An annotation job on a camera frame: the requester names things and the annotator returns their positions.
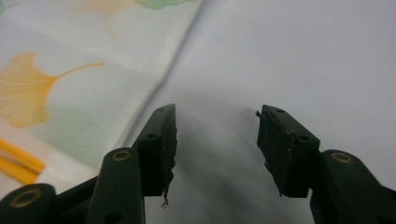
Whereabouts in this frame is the white foam mat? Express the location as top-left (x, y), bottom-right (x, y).
top-left (124, 0), bottom-right (396, 224)

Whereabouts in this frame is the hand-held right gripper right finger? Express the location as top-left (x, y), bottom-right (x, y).
top-left (255, 104), bottom-right (396, 224)

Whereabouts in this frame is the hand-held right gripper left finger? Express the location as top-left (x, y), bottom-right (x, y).
top-left (85, 104), bottom-right (178, 224)

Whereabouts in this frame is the white leaf print pillowcase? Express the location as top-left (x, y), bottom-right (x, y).
top-left (0, 0), bottom-right (207, 200)

